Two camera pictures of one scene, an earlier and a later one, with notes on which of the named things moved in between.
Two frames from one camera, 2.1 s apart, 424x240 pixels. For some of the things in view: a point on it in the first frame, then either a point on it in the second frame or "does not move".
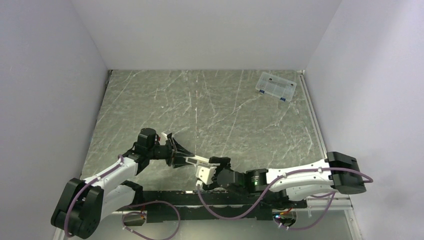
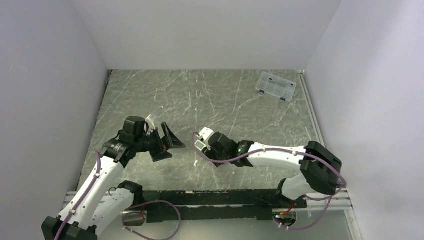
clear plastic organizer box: [281, 87] does not move
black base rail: [206, 205] does not move
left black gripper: [178, 161] -> [159, 153]
